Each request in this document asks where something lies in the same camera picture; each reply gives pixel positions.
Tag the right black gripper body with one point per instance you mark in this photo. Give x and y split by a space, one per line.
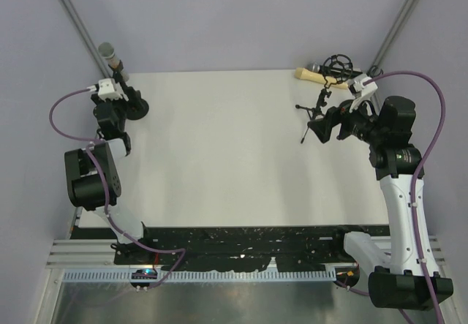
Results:
358 123

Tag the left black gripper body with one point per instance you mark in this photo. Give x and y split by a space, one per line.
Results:
123 107

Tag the black round-base mic stand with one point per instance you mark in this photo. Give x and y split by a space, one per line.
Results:
374 71

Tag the black silver handheld microphone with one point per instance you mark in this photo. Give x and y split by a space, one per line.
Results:
334 72

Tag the cream condenser microphone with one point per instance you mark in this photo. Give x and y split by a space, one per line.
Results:
305 74

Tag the black tripod stand with shockmount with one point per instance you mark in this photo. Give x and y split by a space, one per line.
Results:
337 60

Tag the grey microphone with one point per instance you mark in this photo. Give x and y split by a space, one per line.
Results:
107 52

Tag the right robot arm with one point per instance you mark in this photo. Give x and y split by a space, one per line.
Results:
408 277

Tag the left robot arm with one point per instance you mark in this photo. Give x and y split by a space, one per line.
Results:
91 173

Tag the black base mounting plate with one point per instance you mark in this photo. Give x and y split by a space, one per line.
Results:
242 249

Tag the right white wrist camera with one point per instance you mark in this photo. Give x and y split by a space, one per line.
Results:
362 88

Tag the white slotted cable duct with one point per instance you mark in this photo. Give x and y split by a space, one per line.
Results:
147 275

